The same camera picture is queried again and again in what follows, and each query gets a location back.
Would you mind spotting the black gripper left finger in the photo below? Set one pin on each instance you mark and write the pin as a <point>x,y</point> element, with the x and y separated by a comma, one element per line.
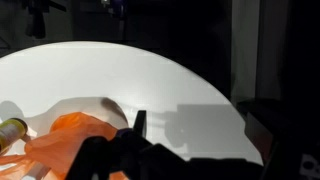
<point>91,156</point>

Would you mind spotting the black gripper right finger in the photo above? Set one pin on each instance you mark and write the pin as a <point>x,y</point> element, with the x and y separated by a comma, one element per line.
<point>140,123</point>

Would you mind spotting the orange plastic bag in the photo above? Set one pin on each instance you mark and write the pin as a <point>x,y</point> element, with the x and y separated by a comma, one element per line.
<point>70,136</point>

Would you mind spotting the white bottle inside bag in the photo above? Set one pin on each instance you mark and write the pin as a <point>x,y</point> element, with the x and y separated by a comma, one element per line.
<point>33,170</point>

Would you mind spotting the white-capped pale yellow pill bottle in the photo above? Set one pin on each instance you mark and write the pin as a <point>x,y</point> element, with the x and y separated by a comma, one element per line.
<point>11,133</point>

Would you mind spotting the grey vertical panel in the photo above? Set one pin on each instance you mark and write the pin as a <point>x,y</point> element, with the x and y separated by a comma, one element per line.
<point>245,50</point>

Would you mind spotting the dark tripod stand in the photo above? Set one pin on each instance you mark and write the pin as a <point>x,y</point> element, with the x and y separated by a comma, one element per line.
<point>35,20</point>

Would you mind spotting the black box with white label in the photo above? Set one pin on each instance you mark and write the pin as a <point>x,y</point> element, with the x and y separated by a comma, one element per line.
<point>300,160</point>

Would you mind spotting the white round pedestal table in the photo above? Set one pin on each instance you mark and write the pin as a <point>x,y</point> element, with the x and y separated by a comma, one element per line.
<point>116,76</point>

